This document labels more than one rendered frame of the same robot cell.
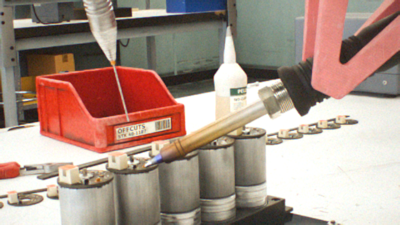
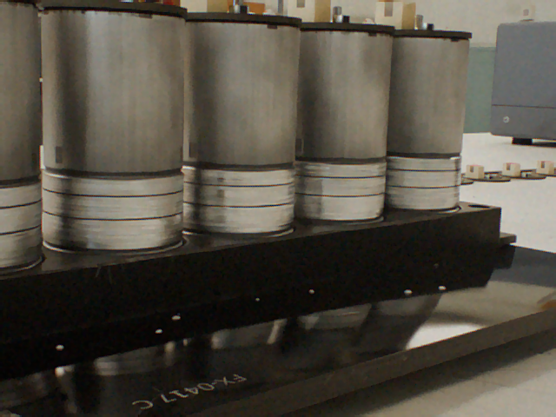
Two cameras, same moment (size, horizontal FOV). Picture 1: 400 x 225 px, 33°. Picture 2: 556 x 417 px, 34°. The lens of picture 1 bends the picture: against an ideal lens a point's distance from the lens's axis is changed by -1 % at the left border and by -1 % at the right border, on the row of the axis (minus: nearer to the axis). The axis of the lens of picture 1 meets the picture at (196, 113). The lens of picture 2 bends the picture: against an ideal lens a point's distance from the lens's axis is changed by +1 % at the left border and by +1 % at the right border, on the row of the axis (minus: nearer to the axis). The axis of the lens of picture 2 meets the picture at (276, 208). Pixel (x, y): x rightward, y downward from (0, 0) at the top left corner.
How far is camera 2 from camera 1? 0.18 m
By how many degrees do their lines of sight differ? 4
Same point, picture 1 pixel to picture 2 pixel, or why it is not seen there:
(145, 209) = (134, 121)
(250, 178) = (426, 137)
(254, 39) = not seen: hidden behind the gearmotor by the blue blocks
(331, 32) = not seen: outside the picture
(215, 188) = (337, 134)
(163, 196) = (199, 121)
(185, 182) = (260, 88)
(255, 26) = not seen: hidden behind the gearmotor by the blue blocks
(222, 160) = (360, 62)
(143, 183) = (133, 44)
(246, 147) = (422, 57)
